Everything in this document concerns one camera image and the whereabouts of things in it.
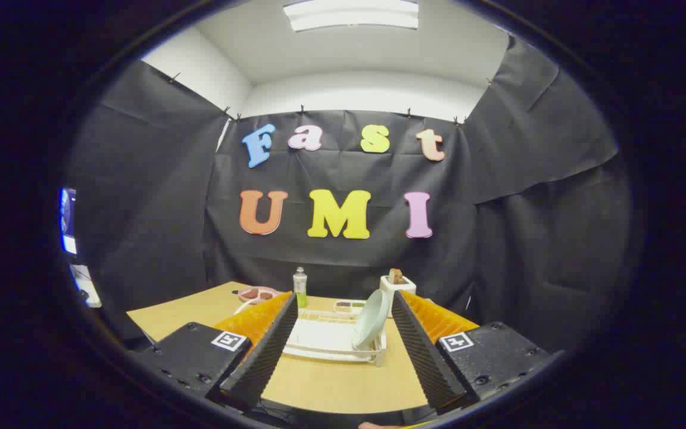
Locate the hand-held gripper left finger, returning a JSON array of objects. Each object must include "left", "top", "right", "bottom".
[{"left": 141, "top": 291, "right": 299, "bottom": 412}]

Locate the pink oval plate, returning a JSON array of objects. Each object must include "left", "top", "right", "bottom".
[{"left": 237, "top": 286, "right": 279, "bottom": 305}]

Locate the white toaster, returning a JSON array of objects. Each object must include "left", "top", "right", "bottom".
[{"left": 379, "top": 275, "right": 417, "bottom": 302}]

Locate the white wire dish rack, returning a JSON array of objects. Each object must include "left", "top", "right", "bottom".
[{"left": 235, "top": 298, "right": 388, "bottom": 367}]

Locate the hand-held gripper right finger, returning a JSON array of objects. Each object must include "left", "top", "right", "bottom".
[{"left": 391, "top": 290, "right": 552, "bottom": 415}]

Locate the computer monitor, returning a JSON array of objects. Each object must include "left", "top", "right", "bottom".
[{"left": 59, "top": 188, "right": 79, "bottom": 257}]

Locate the black backdrop cloth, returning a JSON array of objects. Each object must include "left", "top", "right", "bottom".
[{"left": 66, "top": 36, "right": 635, "bottom": 358}]

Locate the pale green plate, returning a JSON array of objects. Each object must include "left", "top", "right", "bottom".
[{"left": 352, "top": 289, "right": 391, "bottom": 352}]

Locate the ceiling light panel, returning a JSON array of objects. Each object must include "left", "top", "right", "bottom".
[{"left": 283, "top": 0, "right": 420, "bottom": 32}]

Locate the green drink bottle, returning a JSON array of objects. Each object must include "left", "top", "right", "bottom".
[{"left": 293, "top": 266, "right": 308, "bottom": 309}]

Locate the white device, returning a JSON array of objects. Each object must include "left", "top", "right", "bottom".
[{"left": 69, "top": 264, "right": 103, "bottom": 309}]

